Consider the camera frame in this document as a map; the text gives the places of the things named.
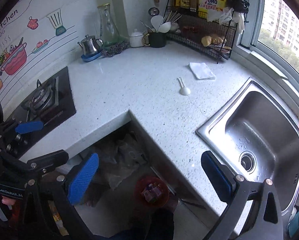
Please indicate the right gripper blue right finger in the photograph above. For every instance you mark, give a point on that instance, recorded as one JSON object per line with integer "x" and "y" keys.
{"x": 219, "y": 175}

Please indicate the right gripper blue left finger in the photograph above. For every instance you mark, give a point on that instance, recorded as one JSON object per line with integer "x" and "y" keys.
{"x": 80, "y": 176}

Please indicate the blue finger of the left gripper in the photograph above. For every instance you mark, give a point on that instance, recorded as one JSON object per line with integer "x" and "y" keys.
{"x": 49, "y": 162}
{"x": 28, "y": 127}

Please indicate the clear plastic pink-label bottle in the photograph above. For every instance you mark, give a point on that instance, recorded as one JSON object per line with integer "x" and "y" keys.
{"x": 151, "y": 192}

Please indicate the red trash bin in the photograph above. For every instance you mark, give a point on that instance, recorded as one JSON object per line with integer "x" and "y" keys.
{"x": 140, "y": 186}

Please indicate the black gas stove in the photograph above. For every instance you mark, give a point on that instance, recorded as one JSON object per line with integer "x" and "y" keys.
{"x": 51, "y": 103}

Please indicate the stainless steel sink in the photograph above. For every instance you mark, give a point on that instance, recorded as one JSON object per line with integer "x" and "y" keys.
{"x": 257, "y": 137}

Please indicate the blue saucer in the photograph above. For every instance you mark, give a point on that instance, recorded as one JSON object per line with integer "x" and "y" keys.
{"x": 90, "y": 58}

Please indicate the white plastic spoon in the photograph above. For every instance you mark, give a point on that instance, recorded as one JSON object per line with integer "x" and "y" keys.
{"x": 185, "y": 91}

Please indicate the stainless steel teapot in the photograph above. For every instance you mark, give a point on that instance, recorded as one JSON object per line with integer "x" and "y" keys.
{"x": 91, "y": 45}

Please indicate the steel wool scrubber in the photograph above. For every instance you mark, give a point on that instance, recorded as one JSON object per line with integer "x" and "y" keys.
{"x": 115, "y": 49}

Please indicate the green shallow dish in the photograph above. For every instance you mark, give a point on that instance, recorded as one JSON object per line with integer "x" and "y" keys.
{"x": 114, "y": 44}

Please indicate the white folded cloth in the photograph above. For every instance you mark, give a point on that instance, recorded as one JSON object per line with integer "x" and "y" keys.
{"x": 201, "y": 71}

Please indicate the glass carafe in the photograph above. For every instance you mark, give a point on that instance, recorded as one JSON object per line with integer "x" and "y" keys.
{"x": 108, "y": 30}

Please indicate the white lidded sugar jar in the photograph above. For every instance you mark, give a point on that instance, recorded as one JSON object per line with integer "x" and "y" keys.
{"x": 135, "y": 39}

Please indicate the ginger root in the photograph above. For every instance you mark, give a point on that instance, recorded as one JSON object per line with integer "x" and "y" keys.
{"x": 212, "y": 39}

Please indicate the dark green utensil mug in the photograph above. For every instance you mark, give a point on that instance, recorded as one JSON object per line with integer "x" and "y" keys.
{"x": 154, "y": 40}

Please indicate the black plastic bag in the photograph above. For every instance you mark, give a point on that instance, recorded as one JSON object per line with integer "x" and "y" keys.
{"x": 240, "y": 6}

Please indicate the black wire shelf rack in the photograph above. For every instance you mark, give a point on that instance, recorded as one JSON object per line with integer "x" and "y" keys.
{"x": 192, "y": 28}

